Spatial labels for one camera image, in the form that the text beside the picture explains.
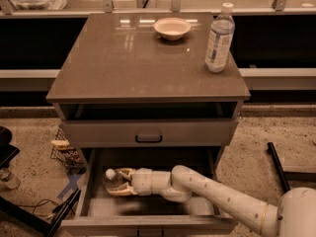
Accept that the black metal bar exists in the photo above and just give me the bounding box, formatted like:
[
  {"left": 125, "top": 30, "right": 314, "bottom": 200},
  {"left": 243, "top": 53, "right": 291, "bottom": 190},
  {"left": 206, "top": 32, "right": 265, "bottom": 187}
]
[{"left": 268, "top": 142, "right": 290, "bottom": 193}]

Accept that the grey drawer cabinet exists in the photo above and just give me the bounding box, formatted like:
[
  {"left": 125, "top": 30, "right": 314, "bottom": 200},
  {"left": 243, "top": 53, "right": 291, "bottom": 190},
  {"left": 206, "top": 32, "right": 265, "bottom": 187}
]
[{"left": 45, "top": 11, "right": 252, "bottom": 170}]

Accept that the wire basket with snacks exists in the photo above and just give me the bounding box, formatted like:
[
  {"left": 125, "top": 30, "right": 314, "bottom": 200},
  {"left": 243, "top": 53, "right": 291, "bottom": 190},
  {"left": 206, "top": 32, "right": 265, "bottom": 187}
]
[{"left": 50, "top": 127, "right": 84, "bottom": 169}]

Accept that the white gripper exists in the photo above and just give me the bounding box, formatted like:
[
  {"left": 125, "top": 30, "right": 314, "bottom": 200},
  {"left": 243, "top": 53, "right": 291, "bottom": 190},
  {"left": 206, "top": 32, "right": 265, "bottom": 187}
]
[{"left": 107, "top": 168, "right": 153, "bottom": 197}]

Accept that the black cable on floor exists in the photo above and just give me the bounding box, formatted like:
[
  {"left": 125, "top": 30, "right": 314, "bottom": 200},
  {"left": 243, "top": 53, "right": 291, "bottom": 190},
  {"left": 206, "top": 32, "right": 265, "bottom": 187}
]
[{"left": 13, "top": 198, "right": 60, "bottom": 219}]

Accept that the white labelled water bottle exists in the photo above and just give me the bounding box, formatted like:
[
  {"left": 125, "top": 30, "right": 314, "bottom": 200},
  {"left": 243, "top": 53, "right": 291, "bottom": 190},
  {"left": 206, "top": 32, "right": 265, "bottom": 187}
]
[{"left": 204, "top": 3, "right": 235, "bottom": 73}]

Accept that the white paper bowl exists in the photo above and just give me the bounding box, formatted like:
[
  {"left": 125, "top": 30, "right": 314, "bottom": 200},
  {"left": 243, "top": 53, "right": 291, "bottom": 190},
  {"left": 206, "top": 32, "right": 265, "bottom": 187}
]
[{"left": 154, "top": 18, "right": 192, "bottom": 40}]

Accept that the black stand leg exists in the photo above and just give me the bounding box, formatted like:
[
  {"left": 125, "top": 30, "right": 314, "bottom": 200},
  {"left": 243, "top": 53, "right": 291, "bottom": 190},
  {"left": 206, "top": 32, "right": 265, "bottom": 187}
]
[{"left": 44, "top": 189, "right": 81, "bottom": 237}]

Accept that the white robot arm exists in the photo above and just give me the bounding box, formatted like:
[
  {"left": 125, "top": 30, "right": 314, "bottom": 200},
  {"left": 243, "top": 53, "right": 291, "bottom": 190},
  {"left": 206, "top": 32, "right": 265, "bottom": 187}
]
[{"left": 103, "top": 165, "right": 316, "bottom": 237}]

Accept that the clear bottle on floor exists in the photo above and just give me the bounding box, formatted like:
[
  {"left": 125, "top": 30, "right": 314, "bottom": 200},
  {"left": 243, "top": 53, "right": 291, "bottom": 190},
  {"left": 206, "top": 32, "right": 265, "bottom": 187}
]
[{"left": 0, "top": 168, "right": 21, "bottom": 190}]

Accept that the open grey middle drawer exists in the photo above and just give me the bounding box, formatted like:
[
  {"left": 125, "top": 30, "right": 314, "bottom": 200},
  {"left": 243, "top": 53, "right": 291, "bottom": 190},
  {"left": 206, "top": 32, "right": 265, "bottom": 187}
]
[{"left": 62, "top": 146, "right": 237, "bottom": 237}]

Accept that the black chair base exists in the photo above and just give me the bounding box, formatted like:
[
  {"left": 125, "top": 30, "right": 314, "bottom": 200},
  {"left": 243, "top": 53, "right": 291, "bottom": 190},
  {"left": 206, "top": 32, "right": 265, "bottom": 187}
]
[{"left": 0, "top": 126, "right": 20, "bottom": 169}]

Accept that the clear plastic water bottle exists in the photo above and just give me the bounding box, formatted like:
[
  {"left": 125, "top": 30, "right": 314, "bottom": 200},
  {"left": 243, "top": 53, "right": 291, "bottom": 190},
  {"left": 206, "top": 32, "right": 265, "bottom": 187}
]
[{"left": 102, "top": 169, "right": 124, "bottom": 190}]

